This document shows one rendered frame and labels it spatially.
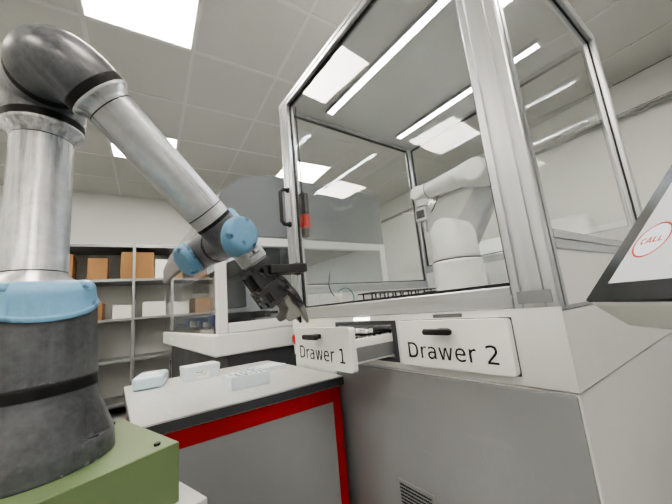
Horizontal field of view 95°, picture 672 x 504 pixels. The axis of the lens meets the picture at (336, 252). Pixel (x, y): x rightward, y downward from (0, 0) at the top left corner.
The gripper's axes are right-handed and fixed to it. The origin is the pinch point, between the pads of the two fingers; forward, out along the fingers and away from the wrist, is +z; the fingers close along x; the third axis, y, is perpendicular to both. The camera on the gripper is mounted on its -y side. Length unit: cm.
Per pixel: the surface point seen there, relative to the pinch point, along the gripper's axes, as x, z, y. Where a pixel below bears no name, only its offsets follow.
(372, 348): 12.9, 15.4, -4.9
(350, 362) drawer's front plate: 13.8, 12.2, 3.1
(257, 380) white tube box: -23.1, 12.3, 15.1
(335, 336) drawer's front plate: 8.3, 7.2, -0.4
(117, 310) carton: -381, -41, 19
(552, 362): 52, 21, -10
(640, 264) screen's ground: 70, -4, 1
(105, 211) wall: -426, -162, -46
